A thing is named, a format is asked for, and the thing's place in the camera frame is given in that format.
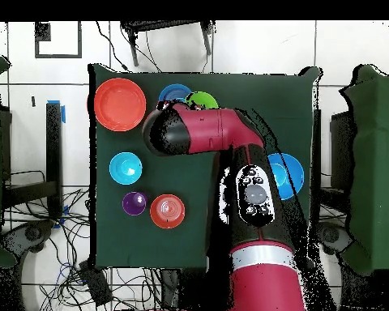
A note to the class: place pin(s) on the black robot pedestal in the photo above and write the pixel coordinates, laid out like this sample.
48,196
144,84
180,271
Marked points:
170,286

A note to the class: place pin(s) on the small orange bowl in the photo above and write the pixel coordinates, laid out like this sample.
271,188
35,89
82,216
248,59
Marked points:
167,212

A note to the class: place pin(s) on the dark grey pedestal foot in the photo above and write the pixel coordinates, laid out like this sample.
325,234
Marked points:
335,236
32,233

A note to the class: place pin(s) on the blue tape strip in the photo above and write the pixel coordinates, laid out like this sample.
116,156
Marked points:
63,115

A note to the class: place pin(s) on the purple cup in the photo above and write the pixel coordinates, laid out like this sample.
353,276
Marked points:
134,203

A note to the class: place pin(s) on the green ribbed bowl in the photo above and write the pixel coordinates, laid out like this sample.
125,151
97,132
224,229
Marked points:
204,98

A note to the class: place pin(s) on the dark green tablecloth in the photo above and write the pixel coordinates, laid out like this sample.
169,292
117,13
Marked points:
278,97

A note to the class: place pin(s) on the black metal stand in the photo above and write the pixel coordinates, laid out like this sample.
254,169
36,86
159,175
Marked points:
162,24

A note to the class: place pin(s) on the black square floor frame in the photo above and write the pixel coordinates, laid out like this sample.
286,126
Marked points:
58,56

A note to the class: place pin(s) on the large blue bowl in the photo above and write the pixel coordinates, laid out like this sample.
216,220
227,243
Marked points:
291,175

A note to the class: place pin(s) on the medium blue bowl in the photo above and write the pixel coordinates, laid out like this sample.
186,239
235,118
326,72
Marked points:
173,92

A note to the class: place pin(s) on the black floor box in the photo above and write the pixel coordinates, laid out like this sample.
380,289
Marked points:
97,285

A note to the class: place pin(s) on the large orange bowl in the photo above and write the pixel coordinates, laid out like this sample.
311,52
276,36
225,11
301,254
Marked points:
120,104

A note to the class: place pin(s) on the light blue ribbed bowl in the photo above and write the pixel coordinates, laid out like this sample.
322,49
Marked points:
125,168

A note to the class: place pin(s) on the black metal frame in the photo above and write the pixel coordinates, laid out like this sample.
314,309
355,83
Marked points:
340,145
53,145

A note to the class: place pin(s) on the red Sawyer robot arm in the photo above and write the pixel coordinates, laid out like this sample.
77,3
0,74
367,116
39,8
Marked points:
214,129

